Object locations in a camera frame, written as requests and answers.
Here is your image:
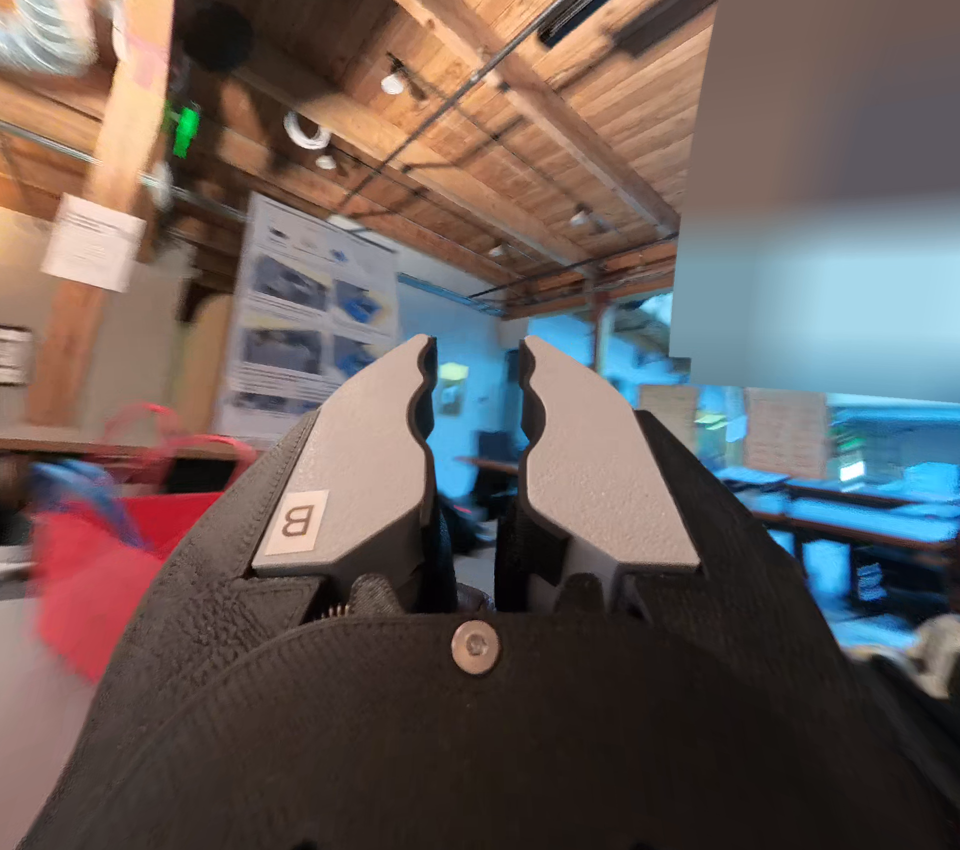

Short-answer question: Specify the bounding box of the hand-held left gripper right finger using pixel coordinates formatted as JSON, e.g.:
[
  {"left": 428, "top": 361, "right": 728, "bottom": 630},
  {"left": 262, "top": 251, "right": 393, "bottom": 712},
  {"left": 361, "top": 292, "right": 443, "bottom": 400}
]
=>
[{"left": 517, "top": 336, "right": 704, "bottom": 607}]

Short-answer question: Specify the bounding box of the blue ethernet cable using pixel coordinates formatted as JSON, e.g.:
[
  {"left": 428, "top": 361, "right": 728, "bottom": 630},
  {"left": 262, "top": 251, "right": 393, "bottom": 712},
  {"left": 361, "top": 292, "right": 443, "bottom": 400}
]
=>
[{"left": 28, "top": 458, "right": 147, "bottom": 552}]

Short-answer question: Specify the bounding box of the green exit sign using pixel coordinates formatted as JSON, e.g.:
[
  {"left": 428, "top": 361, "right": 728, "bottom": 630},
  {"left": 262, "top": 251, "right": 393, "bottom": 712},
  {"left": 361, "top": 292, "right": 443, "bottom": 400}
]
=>
[{"left": 169, "top": 102, "right": 204, "bottom": 161}]

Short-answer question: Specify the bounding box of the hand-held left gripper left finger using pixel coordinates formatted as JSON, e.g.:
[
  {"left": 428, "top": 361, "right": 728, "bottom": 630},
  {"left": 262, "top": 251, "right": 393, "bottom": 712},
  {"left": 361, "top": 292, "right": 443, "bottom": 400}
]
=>
[{"left": 251, "top": 334, "right": 439, "bottom": 599}]

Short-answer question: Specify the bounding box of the red ethernet cable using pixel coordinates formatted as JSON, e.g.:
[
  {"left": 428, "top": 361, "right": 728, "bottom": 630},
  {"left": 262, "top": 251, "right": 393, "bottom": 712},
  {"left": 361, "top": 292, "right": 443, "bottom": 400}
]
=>
[{"left": 101, "top": 402, "right": 258, "bottom": 487}]

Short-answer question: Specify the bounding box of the green phone sign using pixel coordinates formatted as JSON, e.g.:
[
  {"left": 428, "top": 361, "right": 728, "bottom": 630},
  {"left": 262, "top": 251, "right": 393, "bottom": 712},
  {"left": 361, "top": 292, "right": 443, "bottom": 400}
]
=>
[{"left": 437, "top": 361, "right": 471, "bottom": 417}]

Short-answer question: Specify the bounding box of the white paper notice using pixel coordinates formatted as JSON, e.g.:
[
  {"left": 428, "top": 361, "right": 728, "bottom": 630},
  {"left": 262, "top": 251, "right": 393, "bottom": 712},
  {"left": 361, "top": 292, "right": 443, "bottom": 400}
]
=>
[{"left": 39, "top": 192, "right": 149, "bottom": 293}]

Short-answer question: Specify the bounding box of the black office chair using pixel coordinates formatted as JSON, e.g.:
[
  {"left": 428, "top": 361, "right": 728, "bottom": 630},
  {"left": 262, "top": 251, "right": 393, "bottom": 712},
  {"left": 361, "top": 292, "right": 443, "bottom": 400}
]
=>
[{"left": 474, "top": 428, "right": 530, "bottom": 498}]

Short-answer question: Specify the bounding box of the wooden office desk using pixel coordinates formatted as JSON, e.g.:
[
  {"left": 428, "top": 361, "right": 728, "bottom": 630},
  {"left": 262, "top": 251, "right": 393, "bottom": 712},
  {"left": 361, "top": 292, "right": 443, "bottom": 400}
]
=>
[{"left": 712, "top": 463, "right": 960, "bottom": 611}]

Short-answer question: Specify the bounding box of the red plastic bin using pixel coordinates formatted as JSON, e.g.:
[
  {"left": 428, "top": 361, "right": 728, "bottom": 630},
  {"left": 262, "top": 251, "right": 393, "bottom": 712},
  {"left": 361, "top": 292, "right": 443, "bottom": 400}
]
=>
[{"left": 28, "top": 488, "right": 252, "bottom": 682}]

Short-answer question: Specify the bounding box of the framed wall picture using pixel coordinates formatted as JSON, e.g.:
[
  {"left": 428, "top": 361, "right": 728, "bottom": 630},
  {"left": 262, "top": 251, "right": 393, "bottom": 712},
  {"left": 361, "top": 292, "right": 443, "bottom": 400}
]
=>
[{"left": 0, "top": 325, "right": 36, "bottom": 387}]

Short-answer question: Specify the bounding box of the wooden instruction board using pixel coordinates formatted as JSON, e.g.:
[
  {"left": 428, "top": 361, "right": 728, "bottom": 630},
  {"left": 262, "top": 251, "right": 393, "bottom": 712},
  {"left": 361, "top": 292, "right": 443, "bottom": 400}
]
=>
[{"left": 212, "top": 192, "right": 401, "bottom": 440}]

